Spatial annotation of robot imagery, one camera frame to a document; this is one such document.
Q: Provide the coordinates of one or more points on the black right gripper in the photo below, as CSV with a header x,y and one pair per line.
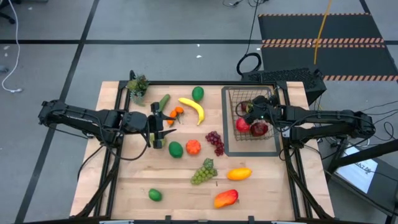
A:
x,y
267,109

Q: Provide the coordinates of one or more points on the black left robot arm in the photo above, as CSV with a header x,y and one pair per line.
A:
x,y
93,119

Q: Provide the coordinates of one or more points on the red bell pepper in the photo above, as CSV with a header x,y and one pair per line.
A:
x,y
225,199

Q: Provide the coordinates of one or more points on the green grape bunch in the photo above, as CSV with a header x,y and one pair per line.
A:
x,y
202,174

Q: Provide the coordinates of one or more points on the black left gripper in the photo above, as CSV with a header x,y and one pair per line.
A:
x,y
158,124

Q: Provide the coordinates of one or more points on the green lime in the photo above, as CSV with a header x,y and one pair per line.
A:
x,y
197,93
175,149

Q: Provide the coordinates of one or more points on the green pear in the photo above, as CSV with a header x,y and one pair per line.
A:
x,y
155,195
152,140

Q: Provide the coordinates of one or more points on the black table frame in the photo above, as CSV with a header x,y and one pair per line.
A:
x,y
202,83

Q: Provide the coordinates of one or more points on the red apple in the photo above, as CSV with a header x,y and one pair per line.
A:
x,y
242,125

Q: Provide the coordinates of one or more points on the orange pumpkin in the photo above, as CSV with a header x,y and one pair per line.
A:
x,y
193,147

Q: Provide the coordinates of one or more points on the black chair base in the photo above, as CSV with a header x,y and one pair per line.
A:
x,y
8,18

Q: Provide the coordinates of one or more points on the white paper sheet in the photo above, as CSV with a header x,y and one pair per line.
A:
x,y
357,174

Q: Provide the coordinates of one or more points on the yellow banana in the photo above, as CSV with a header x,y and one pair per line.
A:
x,y
196,108

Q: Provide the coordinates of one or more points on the purple grape bunch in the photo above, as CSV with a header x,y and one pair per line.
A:
x,y
215,141

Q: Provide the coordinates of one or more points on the dark maroon fruit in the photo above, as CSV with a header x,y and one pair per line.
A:
x,y
244,105

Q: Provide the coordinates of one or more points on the potted succulent plant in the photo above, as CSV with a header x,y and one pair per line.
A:
x,y
138,85

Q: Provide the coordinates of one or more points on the black perforated computer case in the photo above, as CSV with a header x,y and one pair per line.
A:
x,y
286,76

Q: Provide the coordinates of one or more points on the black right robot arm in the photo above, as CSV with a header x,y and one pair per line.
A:
x,y
326,123

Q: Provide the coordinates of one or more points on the yellow orange mango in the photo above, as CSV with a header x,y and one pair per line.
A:
x,y
239,174

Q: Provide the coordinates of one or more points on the black hazard-striped floor mat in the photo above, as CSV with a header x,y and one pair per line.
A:
x,y
342,28

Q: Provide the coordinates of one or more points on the black side stand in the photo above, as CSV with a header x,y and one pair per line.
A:
x,y
367,154

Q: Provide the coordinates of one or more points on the dark red pomegranate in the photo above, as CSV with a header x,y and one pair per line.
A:
x,y
259,129

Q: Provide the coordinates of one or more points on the green cucumber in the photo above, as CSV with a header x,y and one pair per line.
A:
x,y
164,102

